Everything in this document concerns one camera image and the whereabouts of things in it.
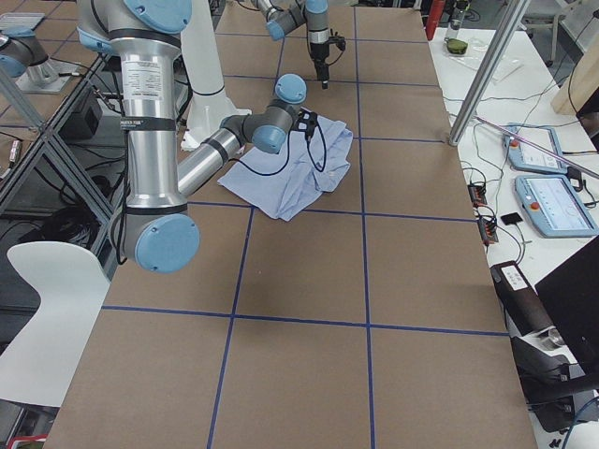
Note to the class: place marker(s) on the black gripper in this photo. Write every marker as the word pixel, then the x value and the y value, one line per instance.
pixel 319 54
pixel 295 123

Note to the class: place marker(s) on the light blue striped shirt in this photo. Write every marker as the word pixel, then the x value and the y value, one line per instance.
pixel 283 184

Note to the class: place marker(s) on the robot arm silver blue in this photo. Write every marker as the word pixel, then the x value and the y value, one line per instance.
pixel 152 226
pixel 312 14

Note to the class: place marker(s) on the green pouch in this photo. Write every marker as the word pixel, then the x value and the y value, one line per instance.
pixel 456 46

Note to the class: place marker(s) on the red cylinder bottle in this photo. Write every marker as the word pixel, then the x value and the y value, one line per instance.
pixel 435 13

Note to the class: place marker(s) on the clear water bottle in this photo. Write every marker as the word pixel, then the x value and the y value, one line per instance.
pixel 456 19

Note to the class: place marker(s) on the far blue teach pendant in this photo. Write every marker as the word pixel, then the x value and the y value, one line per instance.
pixel 535 155

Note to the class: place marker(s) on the blue teach pendant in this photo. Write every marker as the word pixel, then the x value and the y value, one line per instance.
pixel 553 207
pixel 535 155

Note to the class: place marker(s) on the near blue teach pendant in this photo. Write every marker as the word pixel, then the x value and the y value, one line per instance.
pixel 553 207

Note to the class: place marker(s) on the black box white label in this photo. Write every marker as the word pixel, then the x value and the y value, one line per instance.
pixel 518 297

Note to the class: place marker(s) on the black monitor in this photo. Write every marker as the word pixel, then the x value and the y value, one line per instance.
pixel 569 294

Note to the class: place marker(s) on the white chair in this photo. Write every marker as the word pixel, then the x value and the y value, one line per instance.
pixel 39 364

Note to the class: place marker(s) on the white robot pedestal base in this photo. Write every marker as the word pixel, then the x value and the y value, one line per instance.
pixel 210 104

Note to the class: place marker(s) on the aluminium frame post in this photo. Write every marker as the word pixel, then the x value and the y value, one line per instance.
pixel 501 39

